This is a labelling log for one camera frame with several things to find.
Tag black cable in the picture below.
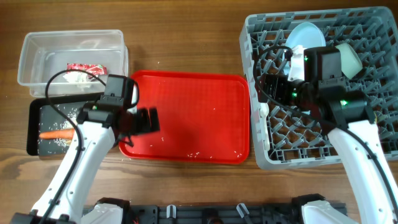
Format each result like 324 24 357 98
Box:
37 69 108 224
252 45 398 212

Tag black plastic tray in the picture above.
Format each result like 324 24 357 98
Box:
26 93 100 156

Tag white plastic spoon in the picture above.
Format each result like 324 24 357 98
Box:
259 103 270 151

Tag red serving tray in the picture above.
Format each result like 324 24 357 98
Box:
119 70 250 165

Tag clear plastic bin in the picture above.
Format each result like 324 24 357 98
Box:
17 29 129 98

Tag rice food scraps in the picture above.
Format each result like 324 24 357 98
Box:
38 103 78 149

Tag mint green bowl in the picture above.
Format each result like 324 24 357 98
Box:
336 43 363 80

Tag orange carrot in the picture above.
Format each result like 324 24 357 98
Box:
39 129 75 140

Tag white tissue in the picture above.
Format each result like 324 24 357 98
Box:
63 72 91 90

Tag right black cable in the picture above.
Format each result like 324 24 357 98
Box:
252 45 398 212

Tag left black cable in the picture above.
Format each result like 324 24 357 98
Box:
37 69 108 224

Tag light blue plate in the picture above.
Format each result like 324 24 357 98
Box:
285 22 326 49

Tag grey dishwasher rack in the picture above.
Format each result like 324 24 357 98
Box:
239 7 397 170

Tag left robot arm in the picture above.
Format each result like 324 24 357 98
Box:
11 75 160 223

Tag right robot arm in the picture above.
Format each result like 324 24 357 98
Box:
252 47 397 223

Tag red snack wrapper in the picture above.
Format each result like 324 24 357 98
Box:
67 63 108 76

